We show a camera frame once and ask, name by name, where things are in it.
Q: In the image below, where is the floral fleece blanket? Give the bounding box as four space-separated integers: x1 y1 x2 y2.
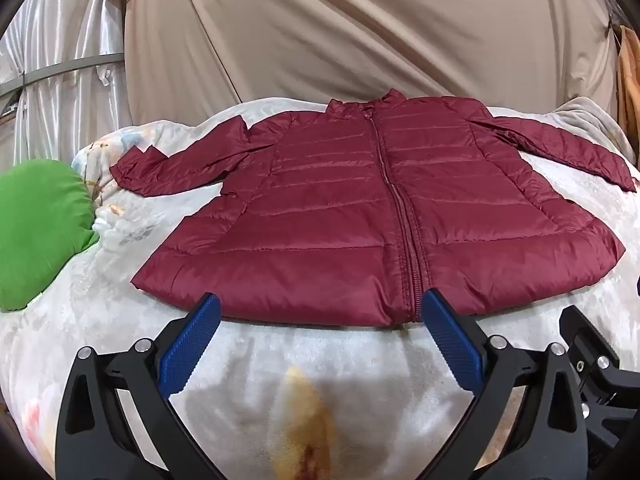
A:
0 95 640 480

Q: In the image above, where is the beige cloth backdrop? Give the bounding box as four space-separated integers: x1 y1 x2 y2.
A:
102 0 622 128

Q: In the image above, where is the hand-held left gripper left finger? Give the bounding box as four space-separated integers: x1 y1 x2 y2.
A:
55 292 221 480

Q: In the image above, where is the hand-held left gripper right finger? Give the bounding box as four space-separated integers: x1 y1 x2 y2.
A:
421 287 589 480

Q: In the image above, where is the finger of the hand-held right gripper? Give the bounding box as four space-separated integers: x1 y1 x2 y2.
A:
586 400 640 463
557 304 640 401

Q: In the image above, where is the green pillow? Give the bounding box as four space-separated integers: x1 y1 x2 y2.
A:
0 158 101 312

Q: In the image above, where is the maroon puffer jacket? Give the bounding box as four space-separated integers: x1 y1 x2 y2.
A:
109 88 637 329

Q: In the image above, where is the grey metal rail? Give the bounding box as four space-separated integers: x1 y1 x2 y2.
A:
0 52 126 99

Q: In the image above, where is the white satin curtain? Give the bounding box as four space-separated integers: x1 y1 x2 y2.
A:
0 0 132 173

